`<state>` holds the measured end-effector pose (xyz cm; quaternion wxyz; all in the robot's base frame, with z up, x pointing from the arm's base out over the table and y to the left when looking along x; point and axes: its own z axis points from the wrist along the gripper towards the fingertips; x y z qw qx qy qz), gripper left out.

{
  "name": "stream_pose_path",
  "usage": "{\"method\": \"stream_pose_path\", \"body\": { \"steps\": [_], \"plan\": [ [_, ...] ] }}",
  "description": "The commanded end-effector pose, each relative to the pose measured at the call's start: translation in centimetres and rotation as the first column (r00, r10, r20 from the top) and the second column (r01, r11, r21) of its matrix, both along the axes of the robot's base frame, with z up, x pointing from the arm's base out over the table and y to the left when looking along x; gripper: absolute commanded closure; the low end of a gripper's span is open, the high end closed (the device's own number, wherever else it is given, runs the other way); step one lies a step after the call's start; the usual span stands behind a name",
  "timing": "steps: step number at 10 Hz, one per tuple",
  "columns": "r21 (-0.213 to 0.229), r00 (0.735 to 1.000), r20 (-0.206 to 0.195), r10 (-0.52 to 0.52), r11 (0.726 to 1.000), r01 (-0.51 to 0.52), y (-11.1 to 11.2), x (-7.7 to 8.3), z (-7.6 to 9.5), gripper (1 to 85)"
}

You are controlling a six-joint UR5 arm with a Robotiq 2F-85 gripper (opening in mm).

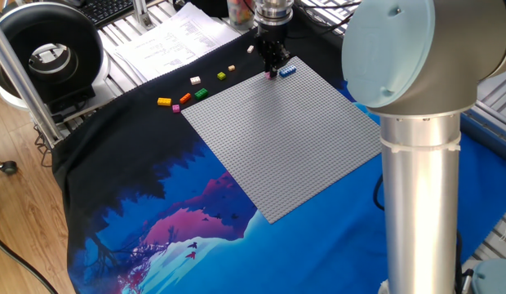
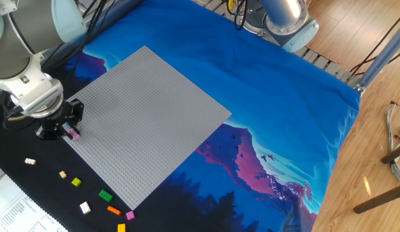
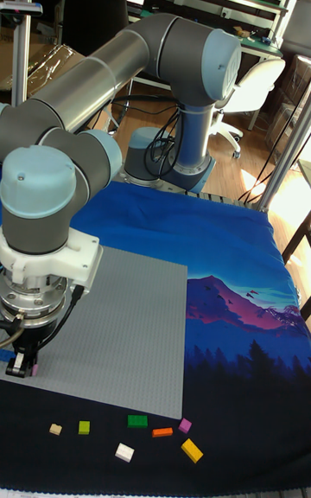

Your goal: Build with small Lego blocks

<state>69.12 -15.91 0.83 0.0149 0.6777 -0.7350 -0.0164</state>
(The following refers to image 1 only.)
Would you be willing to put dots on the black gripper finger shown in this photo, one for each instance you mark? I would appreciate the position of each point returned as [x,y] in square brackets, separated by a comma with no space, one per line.
[268,61]
[279,59]

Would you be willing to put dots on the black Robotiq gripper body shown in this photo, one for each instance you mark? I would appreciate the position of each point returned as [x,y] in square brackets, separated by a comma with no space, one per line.
[271,41]

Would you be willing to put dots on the large pink Lego brick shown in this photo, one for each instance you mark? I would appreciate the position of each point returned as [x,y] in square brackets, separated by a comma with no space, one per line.
[267,75]

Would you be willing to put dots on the blue Lego brick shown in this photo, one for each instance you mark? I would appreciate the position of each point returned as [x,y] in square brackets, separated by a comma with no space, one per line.
[288,71]

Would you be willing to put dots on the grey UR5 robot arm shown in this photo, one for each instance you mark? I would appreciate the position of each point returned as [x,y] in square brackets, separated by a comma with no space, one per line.
[420,122]

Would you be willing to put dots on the cream small Lego brick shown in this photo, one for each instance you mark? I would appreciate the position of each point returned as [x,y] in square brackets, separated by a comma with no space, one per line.
[250,49]

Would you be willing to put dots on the tan small Lego brick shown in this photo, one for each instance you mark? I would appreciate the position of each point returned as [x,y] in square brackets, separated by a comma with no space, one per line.
[232,68]

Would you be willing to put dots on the lime green Lego brick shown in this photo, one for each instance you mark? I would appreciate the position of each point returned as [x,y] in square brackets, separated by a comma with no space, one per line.
[221,76]

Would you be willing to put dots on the dark green Lego brick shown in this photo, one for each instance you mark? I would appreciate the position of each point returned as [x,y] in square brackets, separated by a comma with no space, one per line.
[201,94]

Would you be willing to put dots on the white Lego brick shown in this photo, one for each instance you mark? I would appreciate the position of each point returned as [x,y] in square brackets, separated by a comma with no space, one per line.
[195,80]

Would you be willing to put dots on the grey Lego baseplate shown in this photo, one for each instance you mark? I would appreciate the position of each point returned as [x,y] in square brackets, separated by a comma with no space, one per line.
[281,139]

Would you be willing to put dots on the orange Lego brick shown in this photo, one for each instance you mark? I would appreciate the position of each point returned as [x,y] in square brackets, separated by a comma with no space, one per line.
[185,98]

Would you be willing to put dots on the small magenta Lego brick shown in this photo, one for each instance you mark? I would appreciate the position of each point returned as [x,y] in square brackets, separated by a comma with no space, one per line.
[176,108]

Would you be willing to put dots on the yellow Lego brick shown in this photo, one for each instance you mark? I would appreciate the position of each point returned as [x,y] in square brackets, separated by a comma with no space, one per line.
[164,101]

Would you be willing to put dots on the clear cup of bricks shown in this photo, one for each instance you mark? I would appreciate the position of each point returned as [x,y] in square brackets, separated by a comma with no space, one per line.
[240,14]

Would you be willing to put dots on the printed paper sheet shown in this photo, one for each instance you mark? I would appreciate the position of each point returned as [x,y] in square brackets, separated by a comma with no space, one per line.
[175,45]

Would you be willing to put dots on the black keyboard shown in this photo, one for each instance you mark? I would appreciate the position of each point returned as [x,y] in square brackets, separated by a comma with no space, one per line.
[106,10]

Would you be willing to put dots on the blue mountain landscape cloth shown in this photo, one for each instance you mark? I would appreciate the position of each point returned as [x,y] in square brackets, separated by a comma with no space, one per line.
[318,253]

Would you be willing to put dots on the black round fan housing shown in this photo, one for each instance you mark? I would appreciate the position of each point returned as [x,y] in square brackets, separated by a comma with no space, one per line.
[16,36]

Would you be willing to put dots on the black caster wheel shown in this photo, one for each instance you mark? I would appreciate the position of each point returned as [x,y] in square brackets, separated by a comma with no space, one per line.
[8,167]

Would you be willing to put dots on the aluminium frame post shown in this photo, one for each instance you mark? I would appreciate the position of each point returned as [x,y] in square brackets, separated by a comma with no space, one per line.
[24,85]

